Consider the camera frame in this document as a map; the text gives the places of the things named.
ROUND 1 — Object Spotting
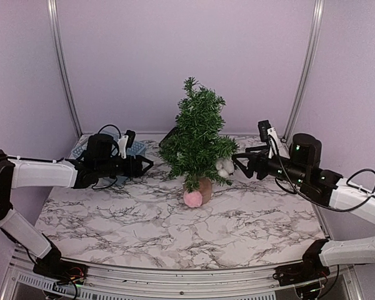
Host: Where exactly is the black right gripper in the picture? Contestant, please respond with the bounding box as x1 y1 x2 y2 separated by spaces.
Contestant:
232 146 308 187

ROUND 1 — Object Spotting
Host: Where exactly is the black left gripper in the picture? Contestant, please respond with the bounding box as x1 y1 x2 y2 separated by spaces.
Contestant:
96 154 153 179

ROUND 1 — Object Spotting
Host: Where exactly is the light blue perforated plastic basket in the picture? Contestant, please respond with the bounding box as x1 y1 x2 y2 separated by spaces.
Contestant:
69 130 146 186

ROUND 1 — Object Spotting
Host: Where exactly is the white cotton boll sprig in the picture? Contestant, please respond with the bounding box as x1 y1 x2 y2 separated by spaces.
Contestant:
216 158 234 178

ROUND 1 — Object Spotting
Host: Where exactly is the small green christmas tree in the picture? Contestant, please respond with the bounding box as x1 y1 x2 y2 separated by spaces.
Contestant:
159 77 238 205

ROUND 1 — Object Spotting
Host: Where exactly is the pink fluffy pompom ornament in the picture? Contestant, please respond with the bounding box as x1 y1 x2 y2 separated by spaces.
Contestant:
183 191 203 208

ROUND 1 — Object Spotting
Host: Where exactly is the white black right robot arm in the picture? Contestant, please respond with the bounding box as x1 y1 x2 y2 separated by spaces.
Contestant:
232 133 375 286

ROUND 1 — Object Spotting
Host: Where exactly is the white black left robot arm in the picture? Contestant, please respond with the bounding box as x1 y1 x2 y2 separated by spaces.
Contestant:
0 130 154 279

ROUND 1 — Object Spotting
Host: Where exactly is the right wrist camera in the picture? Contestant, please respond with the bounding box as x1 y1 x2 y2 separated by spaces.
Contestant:
257 120 281 159

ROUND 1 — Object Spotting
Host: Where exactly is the right aluminium corner post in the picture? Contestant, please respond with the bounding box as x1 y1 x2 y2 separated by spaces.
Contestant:
282 0 325 142

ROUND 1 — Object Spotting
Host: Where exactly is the aluminium corner post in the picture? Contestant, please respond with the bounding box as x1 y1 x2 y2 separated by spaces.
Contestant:
47 0 83 138
282 0 325 142

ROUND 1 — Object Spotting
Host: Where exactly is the aluminium front rail frame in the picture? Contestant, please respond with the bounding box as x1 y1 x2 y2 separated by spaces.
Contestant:
0 247 363 299

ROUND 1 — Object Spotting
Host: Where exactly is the left aluminium corner post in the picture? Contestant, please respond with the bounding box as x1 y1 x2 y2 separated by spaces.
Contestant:
47 0 83 138

